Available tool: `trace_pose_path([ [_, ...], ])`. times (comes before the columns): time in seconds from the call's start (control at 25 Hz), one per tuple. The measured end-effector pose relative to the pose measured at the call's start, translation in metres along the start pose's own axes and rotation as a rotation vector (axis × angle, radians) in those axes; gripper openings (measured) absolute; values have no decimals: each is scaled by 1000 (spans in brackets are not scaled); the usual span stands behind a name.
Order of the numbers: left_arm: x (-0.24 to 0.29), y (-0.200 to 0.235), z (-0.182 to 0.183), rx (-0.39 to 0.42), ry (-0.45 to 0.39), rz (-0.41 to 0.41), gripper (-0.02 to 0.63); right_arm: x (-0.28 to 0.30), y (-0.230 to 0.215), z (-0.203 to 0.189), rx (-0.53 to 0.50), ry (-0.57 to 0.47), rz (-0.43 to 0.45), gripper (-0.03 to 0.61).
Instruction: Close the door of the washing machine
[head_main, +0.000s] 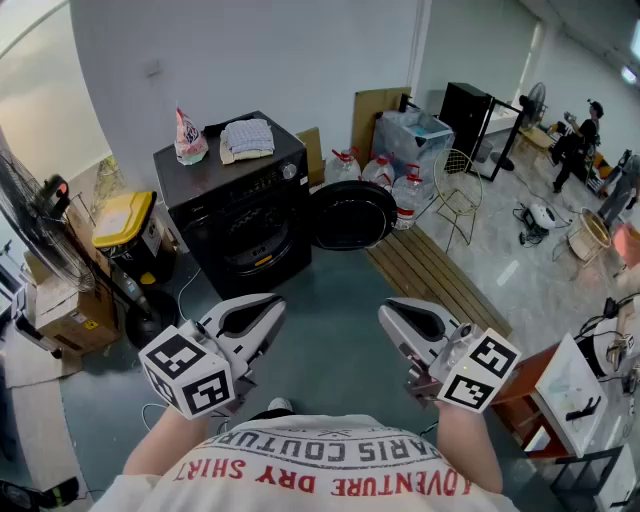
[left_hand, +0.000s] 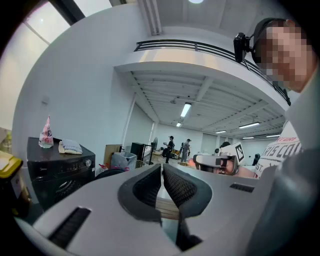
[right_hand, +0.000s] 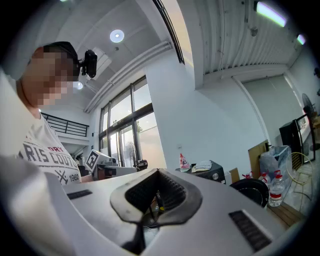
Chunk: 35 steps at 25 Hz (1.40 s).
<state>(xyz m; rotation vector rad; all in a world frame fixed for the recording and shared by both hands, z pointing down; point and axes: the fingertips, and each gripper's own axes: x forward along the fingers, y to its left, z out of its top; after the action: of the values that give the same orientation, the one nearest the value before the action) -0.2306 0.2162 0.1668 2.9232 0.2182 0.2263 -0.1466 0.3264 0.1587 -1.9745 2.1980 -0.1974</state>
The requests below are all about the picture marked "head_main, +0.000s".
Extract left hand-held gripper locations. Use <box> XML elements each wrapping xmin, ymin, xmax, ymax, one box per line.
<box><xmin>138</xmin><ymin>293</ymin><xmax>288</xmax><ymax>420</ymax></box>

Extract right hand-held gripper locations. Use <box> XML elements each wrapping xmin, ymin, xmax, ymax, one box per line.
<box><xmin>377</xmin><ymin>297</ymin><xmax>523</xmax><ymax>415</ymax></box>

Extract round black washer door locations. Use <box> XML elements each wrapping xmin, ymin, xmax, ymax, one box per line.
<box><xmin>309</xmin><ymin>179</ymin><xmax>399</xmax><ymax>251</ymax></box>

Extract person's left forearm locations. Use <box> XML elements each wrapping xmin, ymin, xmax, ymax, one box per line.
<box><xmin>122</xmin><ymin>405</ymin><xmax>222</xmax><ymax>479</ymax></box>

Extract person's right forearm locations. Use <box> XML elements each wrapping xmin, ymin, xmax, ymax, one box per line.
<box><xmin>436</xmin><ymin>399</ymin><xmax>504</xmax><ymax>495</ymax></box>

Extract black washing machine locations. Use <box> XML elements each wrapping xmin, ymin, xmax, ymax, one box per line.
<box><xmin>153</xmin><ymin>110</ymin><xmax>314</xmax><ymax>301</ymax></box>

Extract wooden slatted platform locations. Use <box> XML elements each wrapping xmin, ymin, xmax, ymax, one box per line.
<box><xmin>364</xmin><ymin>222</ymin><xmax>514</xmax><ymax>341</ymax></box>

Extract black trousers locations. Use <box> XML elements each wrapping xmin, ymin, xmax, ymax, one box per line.
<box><xmin>248</xmin><ymin>407</ymin><xmax>296</xmax><ymax>422</ymax></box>

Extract red-brown wooden cabinet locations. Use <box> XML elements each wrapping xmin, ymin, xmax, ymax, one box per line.
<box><xmin>492</xmin><ymin>343</ymin><xmax>571</xmax><ymax>460</ymax></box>

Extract black bin with yellow lid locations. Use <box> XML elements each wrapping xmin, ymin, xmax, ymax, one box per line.
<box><xmin>91</xmin><ymin>190</ymin><xmax>177</xmax><ymax>284</ymax></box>

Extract white flat board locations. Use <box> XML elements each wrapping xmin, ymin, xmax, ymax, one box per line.
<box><xmin>534</xmin><ymin>331</ymin><xmax>610</xmax><ymax>459</ymax></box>

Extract brown cardboard box yellow label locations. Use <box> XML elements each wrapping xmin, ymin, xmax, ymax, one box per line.
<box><xmin>33</xmin><ymin>287</ymin><xmax>122</xmax><ymax>358</ymax></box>

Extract cream printed t-shirt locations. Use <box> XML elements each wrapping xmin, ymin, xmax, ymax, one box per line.
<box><xmin>89</xmin><ymin>412</ymin><xmax>522</xmax><ymax>512</ymax></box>

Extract blue checkered folded cloth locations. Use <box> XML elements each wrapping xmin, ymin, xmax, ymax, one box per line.
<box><xmin>222</xmin><ymin>118</ymin><xmax>276</xmax><ymax>153</ymax></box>

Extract clear plastic storage box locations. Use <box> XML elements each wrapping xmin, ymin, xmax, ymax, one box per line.
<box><xmin>372</xmin><ymin>108</ymin><xmax>456</xmax><ymax>176</ymax></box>

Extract pink white detergent bag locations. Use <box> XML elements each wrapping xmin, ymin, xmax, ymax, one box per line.
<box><xmin>173</xmin><ymin>106</ymin><xmax>210</xmax><ymax>165</ymax></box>

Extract gold round side table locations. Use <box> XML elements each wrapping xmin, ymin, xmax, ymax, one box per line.
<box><xmin>567</xmin><ymin>207</ymin><xmax>614</xmax><ymax>269</ymax></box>

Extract black cabinet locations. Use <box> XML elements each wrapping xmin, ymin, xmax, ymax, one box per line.
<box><xmin>438</xmin><ymin>81</ymin><xmax>494</xmax><ymax>162</ymax></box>

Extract brown cardboard sheet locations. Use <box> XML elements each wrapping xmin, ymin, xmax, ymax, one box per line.
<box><xmin>350</xmin><ymin>87</ymin><xmax>414</xmax><ymax>156</ymax></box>

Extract black metal rack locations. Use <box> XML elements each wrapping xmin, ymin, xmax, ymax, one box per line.
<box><xmin>549</xmin><ymin>443</ymin><xmax>632</xmax><ymax>512</ymax></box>

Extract black standing fan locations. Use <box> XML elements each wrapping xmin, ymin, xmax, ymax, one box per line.
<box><xmin>0</xmin><ymin>147</ymin><xmax>180</xmax><ymax>350</ymax></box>

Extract clear water bottle red handle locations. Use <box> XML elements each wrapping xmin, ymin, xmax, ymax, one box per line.
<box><xmin>360</xmin><ymin>153</ymin><xmax>397</xmax><ymax>190</ymax></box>
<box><xmin>324</xmin><ymin>146</ymin><xmax>363</xmax><ymax>185</ymax></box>
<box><xmin>390</xmin><ymin>163</ymin><xmax>434</xmax><ymax>232</ymax></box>

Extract white device with cables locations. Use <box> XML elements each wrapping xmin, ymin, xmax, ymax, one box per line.
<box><xmin>512</xmin><ymin>201</ymin><xmax>574</xmax><ymax>247</ymax></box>

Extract gold wire chair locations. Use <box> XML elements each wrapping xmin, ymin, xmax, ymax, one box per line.
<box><xmin>432</xmin><ymin>148</ymin><xmax>485</xmax><ymax>254</ymax></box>

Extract black metal frame table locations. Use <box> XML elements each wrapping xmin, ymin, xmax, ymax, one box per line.
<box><xmin>478</xmin><ymin>96</ymin><xmax>527</xmax><ymax>184</ymax></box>

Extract black pedestal fan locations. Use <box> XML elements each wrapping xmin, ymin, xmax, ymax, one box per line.
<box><xmin>517</xmin><ymin>80</ymin><xmax>549</xmax><ymax>134</ymax></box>

